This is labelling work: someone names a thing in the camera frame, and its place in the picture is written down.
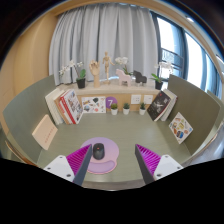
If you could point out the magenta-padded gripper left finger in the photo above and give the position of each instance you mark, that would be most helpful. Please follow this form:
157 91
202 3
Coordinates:
56 165

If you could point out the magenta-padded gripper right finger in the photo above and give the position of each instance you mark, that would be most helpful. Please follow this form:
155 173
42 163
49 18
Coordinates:
168 165

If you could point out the black computer mouse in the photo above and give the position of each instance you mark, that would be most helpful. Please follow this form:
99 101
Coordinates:
98 151

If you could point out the purple mouse pad with wrist rest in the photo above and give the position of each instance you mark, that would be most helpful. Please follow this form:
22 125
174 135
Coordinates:
111 151

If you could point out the beige card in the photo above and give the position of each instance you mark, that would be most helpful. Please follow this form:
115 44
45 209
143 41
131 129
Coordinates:
45 132

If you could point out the colourful sticker sheet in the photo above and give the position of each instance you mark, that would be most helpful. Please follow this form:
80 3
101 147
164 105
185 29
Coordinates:
180 127

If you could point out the brown book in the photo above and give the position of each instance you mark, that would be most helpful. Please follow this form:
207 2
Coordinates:
61 108

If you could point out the small plant in white pot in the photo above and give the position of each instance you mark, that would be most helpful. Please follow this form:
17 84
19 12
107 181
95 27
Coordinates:
126 111
114 112
142 112

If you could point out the black book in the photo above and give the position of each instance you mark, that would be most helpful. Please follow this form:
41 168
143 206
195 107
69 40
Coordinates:
158 105

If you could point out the white book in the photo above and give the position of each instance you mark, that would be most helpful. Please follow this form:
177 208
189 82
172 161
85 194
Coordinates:
51 105

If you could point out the red and white magazine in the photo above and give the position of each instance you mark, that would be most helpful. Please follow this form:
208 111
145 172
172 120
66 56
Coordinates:
72 106

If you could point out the grey-green desk partition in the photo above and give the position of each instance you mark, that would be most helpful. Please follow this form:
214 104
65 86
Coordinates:
196 106
23 110

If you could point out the white picture collage card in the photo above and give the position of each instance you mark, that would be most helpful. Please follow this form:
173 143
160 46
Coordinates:
93 104

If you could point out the white orchid in black pot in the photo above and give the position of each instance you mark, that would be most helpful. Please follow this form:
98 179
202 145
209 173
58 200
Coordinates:
159 85
81 83
121 61

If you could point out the purple round number sign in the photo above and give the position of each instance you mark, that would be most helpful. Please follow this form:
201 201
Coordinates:
110 100

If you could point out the black horse figure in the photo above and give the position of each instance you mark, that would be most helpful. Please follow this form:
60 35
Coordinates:
140 78

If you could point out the light wooden desk ledge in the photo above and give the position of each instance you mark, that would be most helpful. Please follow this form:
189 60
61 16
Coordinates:
110 90

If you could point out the pink horse figure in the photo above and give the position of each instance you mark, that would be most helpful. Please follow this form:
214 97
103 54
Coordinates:
124 78

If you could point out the wooden hand model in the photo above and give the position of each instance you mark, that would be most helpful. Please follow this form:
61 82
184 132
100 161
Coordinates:
95 71

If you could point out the wooden mannequin figure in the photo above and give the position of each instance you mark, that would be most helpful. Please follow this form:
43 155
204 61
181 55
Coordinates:
107 65

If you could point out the window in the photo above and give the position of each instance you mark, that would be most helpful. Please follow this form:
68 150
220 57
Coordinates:
193 53

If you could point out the grey curtain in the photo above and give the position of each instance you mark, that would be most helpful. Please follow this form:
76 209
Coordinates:
106 30

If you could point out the white wall socket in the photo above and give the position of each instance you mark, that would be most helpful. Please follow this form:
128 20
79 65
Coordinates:
148 99
136 99

